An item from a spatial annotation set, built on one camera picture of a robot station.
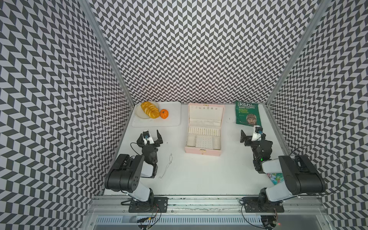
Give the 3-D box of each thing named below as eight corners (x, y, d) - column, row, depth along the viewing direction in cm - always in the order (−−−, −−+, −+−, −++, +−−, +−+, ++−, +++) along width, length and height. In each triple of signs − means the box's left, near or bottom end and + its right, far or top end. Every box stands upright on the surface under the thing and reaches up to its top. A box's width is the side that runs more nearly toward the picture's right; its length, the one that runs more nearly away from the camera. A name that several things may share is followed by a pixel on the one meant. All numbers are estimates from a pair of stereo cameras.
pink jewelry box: (186, 155, 91) (185, 139, 75) (187, 122, 109) (186, 103, 93) (223, 155, 92) (230, 139, 75) (218, 122, 109) (223, 103, 93)
